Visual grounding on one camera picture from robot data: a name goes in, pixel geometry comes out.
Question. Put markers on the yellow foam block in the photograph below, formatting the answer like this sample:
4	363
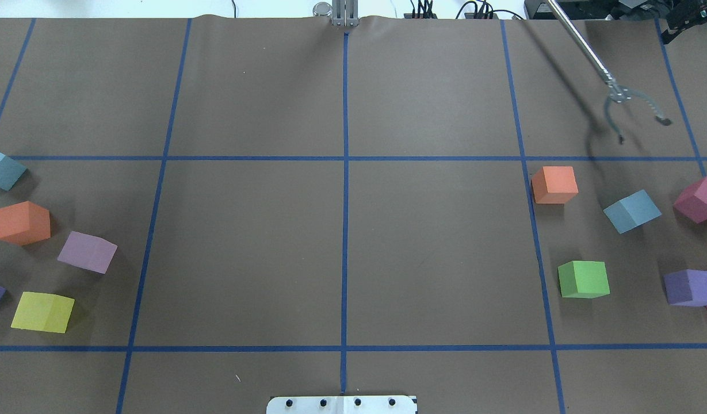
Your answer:
43	312

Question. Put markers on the brown paper table cover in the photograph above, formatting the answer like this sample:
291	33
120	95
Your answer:
300	209

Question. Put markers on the green foam block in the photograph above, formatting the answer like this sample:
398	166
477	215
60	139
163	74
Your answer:
583	279

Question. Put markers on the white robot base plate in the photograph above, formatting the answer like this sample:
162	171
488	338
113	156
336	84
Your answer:
343	404

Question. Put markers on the light blue foam block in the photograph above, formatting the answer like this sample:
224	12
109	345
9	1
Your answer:
10	172
632	211

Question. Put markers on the metal camera post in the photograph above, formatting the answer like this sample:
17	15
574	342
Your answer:
344	13

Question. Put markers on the metal reacher grabber tool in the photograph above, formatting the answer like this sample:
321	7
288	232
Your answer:
617	94

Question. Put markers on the orange foam block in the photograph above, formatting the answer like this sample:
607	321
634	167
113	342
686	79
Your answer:
24	223
554	185

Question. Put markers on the lilac foam block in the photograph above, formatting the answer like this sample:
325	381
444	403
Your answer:
87	252

